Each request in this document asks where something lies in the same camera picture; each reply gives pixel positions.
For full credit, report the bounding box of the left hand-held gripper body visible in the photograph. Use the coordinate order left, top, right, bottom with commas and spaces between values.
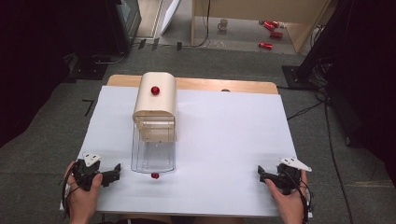
73, 152, 108, 192

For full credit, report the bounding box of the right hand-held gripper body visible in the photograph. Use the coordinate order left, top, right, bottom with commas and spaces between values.
274, 157, 313, 196

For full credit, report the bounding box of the clear door with red knob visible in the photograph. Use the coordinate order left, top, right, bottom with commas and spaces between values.
130, 115, 177, 180

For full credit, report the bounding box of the beige wooden bread box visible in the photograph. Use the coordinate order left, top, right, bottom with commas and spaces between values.
132, 72, 177, 144

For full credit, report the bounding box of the person's right hand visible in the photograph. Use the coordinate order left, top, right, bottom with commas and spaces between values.
264, 170, 309, 224

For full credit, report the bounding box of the person's left hand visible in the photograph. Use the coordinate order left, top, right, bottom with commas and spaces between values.
65, 160, 104, 224

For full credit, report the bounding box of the white table sheet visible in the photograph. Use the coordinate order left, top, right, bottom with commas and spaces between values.
59, 85, 313, 217

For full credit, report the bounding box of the wooden table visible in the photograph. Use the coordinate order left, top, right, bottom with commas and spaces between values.
106, 74, 279, 95

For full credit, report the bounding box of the dark curtain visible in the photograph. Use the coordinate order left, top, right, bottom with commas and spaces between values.
326, 0, 396, 188
0, 0, 108, 148

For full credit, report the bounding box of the black metal stand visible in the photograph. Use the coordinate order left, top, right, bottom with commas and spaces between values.
281, 0, 354, 91

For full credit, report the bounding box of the black monitor cabinet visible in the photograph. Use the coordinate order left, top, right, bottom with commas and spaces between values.
104, 0, 143, 54

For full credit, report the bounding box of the white leaning board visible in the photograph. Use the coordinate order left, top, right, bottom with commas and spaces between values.
160, 0, 182, 35

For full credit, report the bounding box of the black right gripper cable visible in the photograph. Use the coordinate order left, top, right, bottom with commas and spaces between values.
288, 170, 314, 224

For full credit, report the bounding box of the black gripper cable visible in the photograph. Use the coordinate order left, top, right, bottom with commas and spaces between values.
288, 170, 314, 224
61, 163, 79, 219

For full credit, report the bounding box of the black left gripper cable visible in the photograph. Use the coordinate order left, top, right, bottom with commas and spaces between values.
61, 163, 79, 219

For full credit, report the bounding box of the black floor cable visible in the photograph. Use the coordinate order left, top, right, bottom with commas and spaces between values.
286, 87, 355, 224

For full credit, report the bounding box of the black floor base plate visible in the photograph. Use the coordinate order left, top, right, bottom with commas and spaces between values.
65, 52, 109, 82

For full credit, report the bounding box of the light wooden shelf frame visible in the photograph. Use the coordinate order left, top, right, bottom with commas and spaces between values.
191, 0, 332, 54

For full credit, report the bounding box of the black hanging cable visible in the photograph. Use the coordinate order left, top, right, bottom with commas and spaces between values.
182, 0, 212, 49

